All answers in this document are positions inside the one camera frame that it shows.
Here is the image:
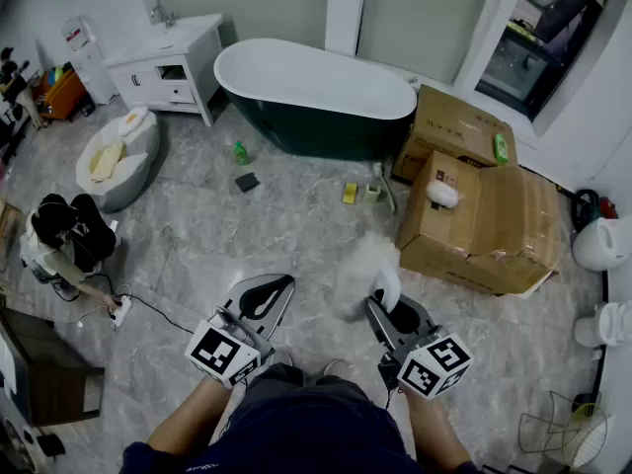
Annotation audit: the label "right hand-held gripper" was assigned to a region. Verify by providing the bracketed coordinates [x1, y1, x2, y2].
[363, 293, 474, 400]

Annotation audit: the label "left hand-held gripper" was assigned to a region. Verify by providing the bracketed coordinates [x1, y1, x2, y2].
[185, 273, 296, 389]

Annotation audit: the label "white and green bathtub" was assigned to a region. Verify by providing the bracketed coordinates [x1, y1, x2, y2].
[212, 37, 419, 162]

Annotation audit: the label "person's right forearm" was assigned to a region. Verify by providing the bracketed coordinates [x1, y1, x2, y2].
[404, 387, 473, 466]

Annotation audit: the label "person's left forearm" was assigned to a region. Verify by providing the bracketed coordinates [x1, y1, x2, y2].
[147, 375, 236, 456]

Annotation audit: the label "person's right grey shoe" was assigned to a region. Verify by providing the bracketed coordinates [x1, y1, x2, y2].
[323, 357, 353, 377]

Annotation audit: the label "person's dark trousers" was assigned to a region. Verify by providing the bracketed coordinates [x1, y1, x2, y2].
[245, 361, 381, 399]

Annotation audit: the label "dark folded cloth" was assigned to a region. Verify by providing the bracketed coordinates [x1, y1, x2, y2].
[234, 172, 262, 194]

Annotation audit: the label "white power strip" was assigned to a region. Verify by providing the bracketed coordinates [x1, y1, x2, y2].
[111, 293, 134, 329]

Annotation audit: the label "person's navy shirt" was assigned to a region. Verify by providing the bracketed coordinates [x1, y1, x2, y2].
[120, 380, 488, 474]

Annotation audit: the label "taped brown cardboard box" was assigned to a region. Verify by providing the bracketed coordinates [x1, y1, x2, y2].
[394, 149, 563, 298]

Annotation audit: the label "grey beanbag seat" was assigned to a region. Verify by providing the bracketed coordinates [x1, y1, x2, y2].
[74, 106, 162, 214]

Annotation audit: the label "plain brown cardboard box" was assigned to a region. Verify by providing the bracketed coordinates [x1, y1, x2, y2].
[389, 84, 519, 187]

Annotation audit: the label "pale yellow cushion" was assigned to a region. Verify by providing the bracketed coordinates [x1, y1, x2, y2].
[88, 140, 127, 183]

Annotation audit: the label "black pole stand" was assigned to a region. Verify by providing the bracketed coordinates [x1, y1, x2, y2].
[572, 268, 611, 414]

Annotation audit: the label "black and teal tool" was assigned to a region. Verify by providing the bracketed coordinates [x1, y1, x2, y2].
[570, 188, 603, 234]

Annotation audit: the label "dark wooden cabinet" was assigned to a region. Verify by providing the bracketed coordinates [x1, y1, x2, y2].
[0, 306, 106, 428]

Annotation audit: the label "fried egg shaped cushion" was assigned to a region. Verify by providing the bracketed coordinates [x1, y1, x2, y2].
[118, 106, 149, 137]

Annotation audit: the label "white vanity cabinet with sink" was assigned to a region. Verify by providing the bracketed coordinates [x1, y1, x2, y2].
[101, 13, 226, 127]

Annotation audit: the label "dark glass window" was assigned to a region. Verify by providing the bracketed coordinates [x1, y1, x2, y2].
[474, 0, 618, 122]

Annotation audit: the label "white water dispenser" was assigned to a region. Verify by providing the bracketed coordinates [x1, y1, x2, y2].
[61, 16, 119, 106]

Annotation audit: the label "chrome sink faucet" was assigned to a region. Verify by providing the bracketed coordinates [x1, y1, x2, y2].
[149, 2, 178, 29]

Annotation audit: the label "black power cable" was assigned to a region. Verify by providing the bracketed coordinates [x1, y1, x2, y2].
[128, 292, 197, 336]

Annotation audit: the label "white long-handled scrubber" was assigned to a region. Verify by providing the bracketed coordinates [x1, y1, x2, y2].
[370, 161, 399, 215]

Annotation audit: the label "wire frame rack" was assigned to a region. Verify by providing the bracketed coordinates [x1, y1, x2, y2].
[516, 390, 574, 456]

